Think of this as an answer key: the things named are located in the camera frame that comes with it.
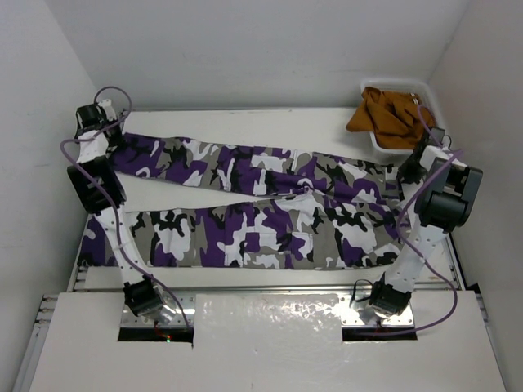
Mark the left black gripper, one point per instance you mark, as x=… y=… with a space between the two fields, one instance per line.
x=120 y=140

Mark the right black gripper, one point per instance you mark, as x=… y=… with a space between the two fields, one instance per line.
x=404 y=174

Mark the purple camouflage trousers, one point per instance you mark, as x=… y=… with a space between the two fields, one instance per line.
x=304 y=210

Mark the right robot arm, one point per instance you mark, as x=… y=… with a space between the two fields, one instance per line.
x=392 y=292

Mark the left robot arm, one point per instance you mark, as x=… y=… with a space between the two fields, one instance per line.
x=138 y=285

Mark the mustard brown trousers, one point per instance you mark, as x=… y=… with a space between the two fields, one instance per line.
x=392 y=116

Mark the white plastic basket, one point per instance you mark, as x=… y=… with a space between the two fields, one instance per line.
x=404 y=85

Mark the white front cover board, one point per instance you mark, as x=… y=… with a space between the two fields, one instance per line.
x=245 y=342

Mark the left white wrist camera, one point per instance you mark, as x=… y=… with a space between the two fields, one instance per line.
x=108 y=113

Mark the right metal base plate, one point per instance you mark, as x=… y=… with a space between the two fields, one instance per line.
x=355 y=314

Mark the metal base plate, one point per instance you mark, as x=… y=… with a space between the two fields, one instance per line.
x=172 y=315
x=355 y=314

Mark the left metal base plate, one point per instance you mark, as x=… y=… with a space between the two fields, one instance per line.
x=172 y=315

